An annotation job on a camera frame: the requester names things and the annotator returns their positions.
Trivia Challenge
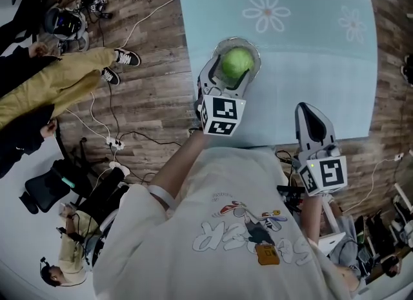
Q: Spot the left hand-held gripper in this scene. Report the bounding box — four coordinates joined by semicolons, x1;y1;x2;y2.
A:
194;53;255;137

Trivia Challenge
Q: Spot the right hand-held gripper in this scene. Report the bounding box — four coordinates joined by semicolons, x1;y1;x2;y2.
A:
294;101;348;197

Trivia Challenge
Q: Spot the green round vegetable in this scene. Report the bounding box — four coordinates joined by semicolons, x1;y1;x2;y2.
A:
221;46;255;81

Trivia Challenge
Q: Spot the clear glass dish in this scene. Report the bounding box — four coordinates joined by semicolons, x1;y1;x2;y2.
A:
211;37;263;88

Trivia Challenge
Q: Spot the person's left forearm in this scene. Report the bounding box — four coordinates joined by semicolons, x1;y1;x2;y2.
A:
149;126;211;203

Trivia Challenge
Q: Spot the person's right forearm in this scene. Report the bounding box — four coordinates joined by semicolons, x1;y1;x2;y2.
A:
300;193;325;245

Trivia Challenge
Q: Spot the light blue floral tablecloth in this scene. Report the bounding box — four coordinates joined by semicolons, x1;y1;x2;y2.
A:
175;0;379;148

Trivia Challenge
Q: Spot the black equipment under table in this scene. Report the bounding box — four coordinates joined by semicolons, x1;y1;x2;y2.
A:
276;149;307;214

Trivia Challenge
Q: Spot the black shoe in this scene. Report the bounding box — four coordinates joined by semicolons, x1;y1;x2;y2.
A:
399;54;413;85

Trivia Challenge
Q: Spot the white power strip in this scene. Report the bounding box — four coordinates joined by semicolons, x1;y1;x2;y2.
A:
105;136;126;150
108;161;131;176

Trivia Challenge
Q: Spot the person's white printed shirt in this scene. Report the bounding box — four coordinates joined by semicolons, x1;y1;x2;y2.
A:
92;148;353;300

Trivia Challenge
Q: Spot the grey round headset device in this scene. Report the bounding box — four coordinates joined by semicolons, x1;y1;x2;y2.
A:
44;6;90;52

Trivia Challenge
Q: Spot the black office chair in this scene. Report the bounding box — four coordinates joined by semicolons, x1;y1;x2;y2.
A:
18;136;128;215

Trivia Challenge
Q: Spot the white cable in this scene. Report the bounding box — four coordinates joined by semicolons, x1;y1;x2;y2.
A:
105;0;181;52
341;152;405;211

